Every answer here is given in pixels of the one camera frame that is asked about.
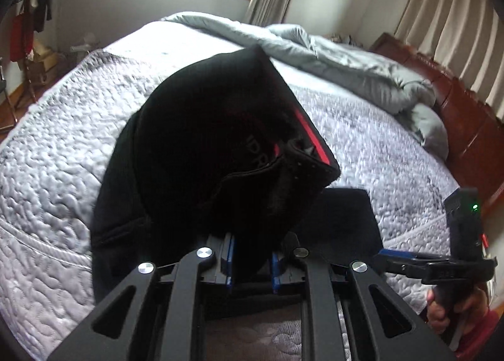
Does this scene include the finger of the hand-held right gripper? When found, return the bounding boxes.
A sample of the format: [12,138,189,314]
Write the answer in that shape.
[378,249,434,266]
[374,258,428,280]

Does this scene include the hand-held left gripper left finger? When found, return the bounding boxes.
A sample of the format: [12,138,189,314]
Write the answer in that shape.
[47,233,236,361]

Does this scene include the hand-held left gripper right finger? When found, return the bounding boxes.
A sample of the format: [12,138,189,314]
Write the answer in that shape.
[272,233,442,361]

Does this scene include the black pants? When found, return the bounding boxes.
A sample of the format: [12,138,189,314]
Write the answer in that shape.
[90,44,384,299]

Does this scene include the person's right forearm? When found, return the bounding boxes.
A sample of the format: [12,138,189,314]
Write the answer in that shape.
[453,302,504,361]

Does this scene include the person's right hand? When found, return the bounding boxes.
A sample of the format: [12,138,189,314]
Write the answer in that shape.
[427,286,491,336]

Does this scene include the brown wooden headboard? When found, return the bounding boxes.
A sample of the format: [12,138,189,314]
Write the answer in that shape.
[370,32,504,224]

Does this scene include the grey-green comforter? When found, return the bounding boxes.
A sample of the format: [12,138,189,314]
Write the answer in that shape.
[163,11,450,161]

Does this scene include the grey quilted bed mattress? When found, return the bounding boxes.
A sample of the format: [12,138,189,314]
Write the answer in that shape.
[0,20,489,361]

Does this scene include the beige cardboard box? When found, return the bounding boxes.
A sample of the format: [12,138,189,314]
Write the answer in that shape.
[31,40,60,84]

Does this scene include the red hanging garment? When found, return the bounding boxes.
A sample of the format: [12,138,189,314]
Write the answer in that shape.
[10,15,34,63]

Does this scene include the dark hanging garment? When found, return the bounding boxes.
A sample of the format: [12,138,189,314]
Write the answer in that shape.
[24,0,54,33]

